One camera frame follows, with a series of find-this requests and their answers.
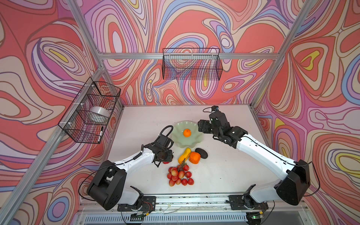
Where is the yellow fake squash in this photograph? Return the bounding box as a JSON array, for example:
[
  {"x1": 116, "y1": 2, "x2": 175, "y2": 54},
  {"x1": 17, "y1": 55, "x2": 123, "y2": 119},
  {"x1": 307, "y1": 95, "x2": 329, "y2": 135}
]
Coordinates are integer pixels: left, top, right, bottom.
[{"x1": 178, "y1": 148, "x2": 192, "y2": 165}]

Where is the red fake grape bunch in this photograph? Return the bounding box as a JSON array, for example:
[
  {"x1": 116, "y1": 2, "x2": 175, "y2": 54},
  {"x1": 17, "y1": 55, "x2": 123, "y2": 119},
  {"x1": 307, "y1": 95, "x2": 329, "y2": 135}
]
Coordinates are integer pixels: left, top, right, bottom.
[{"x1": 167, "y1": 159, "x2": 195, "y2": 187}]

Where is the orange fake persimmon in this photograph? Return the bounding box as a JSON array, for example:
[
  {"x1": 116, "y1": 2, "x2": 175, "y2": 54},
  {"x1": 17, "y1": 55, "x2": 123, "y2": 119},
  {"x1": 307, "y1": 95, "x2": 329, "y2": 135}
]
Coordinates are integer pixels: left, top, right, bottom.
[{"x1": 188, "y1": 152, "x2": 201, "y2": 164}]

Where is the small fake orange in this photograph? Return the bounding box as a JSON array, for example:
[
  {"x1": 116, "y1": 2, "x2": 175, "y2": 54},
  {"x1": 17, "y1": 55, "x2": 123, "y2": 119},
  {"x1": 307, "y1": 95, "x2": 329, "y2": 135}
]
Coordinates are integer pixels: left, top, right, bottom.
[{"x1": 183, "y1": 129, "x2": 192, "y2": 137}]

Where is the dark fake avocado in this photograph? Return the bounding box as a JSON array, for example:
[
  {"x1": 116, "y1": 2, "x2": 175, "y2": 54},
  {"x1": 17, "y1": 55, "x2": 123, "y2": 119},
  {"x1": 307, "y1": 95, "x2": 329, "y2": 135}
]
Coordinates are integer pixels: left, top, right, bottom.
[{"x1": 195, "y1": 148, "x2": 208, "y2": 159}]

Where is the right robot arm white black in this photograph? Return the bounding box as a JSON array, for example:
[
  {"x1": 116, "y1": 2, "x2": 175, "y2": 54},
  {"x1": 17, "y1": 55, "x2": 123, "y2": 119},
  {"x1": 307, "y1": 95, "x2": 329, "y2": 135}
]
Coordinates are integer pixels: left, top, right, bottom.
[{"x1": 197, "y1": 106, "x2": 310, "y2": 209}]

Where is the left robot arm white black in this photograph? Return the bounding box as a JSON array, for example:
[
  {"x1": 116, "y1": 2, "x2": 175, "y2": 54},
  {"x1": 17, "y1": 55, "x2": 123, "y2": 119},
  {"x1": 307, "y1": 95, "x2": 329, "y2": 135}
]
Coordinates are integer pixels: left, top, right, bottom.
[{"x1": 86, "y1": 125, "x2": 174, "y2": 211}]

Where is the light green scalloped bowl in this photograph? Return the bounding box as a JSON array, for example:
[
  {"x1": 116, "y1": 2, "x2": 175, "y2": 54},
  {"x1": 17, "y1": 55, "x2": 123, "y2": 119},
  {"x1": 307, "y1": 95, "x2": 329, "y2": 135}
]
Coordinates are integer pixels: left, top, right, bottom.
[{"x1": 171, "y1": 121, "x2": 203, "y2": 148}]

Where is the silver tape roll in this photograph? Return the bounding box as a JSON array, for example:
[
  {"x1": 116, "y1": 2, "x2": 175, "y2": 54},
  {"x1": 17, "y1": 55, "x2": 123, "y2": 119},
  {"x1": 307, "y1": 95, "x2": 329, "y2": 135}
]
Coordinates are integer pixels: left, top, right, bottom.
[{"x1": 90, "y1": 106, "x2": 110, "y2": 117}]

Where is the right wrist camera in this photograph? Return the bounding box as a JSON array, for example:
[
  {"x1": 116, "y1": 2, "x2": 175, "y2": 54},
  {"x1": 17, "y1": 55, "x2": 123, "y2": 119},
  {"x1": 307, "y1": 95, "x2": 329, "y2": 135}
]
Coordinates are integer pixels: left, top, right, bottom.
[{"x1": 211, "y1": 106, "x2": 219, "y2": 112}]

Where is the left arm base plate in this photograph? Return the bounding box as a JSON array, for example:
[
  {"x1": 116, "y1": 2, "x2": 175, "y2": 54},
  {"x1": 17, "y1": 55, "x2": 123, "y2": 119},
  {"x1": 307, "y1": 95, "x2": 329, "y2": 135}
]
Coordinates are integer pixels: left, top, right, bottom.
[{"x1": 117, "y1": 196, "x2": 156, "y2": 213}]

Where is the black wire basket back wall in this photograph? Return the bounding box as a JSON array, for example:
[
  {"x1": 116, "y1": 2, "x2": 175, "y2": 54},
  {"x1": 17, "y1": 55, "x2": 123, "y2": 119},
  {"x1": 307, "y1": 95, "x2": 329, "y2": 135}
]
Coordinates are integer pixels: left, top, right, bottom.
[{"x1": 162, "y1": 47, "x2": 223, "y2": 81}]

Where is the black wire basket wall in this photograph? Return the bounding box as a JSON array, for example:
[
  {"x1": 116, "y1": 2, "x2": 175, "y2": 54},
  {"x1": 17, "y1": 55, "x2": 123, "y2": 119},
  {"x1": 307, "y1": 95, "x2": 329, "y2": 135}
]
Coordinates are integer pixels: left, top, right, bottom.
[
  {"x1": 58, "y1": 78, "x2": 121, "y2": 144},
  {"x1": 162, "y1": 47, "x2": 223, "y2": 81}
]

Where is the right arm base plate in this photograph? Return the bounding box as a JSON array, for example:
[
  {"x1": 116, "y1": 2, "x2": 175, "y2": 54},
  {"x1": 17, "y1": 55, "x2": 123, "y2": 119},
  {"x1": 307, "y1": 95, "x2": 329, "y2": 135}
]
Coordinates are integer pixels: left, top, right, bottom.
[{"x1": 226, "y1": 195, "x2": 269, "y2": 212}]

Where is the black wire basket left wall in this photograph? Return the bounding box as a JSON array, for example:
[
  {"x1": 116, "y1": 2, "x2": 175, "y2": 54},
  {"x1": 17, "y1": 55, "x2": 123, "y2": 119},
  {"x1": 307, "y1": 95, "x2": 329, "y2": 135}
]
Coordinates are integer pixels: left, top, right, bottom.
[{"x1": 58, "y1": 78, "x2": 121, "y2": 144}]

